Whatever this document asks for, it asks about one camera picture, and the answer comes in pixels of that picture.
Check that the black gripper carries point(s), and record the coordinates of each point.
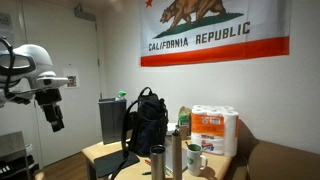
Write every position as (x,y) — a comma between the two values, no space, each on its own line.
(49,101)

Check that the black backpack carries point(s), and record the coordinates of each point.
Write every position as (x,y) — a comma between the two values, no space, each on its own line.
(149,126)

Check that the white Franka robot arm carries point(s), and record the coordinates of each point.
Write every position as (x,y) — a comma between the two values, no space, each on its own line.
(35,63)

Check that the white door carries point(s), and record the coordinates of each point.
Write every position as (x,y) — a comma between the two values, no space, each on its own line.
(76,100)

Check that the small portrait photo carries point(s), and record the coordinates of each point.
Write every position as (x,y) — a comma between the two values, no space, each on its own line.
(71,81)

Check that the grey metal cabinet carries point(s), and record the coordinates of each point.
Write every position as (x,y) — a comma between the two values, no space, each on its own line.
(13,156)

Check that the grey rectangular bin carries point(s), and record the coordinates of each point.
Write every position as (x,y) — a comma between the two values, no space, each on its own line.
(111,121)

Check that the dark tablet cover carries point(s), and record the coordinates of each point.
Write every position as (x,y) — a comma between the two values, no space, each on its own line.
(111,163)

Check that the green capped plastic bottle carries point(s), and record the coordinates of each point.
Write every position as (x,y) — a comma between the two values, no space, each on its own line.
(121,95)

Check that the green pen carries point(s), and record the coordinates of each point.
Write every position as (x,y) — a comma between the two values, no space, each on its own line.
(146,173)

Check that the steel tumbler cup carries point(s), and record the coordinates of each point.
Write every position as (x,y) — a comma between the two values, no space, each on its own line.
(157,163)

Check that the grey door closer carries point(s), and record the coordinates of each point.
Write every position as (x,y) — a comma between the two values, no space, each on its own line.
(84,14)

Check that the grey laptop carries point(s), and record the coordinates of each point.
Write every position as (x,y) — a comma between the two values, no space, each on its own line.
(169,160)

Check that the tall slim steel bottle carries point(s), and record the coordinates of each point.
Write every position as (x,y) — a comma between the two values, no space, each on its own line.
(177,156)

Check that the stirrer stick in mug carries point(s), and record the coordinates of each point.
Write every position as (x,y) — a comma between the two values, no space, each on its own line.
(187,145)

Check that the white mug green logo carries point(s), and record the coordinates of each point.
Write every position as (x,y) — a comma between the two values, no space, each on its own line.
(194,161)

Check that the paper towel roll pack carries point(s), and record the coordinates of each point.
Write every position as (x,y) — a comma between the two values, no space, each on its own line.
(215,130)

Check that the California Republic flag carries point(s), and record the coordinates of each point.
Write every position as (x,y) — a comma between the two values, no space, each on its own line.
(213,33)

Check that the brown couch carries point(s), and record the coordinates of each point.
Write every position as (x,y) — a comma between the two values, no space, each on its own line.
(283,163)

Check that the grey wall sign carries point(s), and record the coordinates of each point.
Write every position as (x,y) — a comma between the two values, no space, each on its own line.
(5,22)

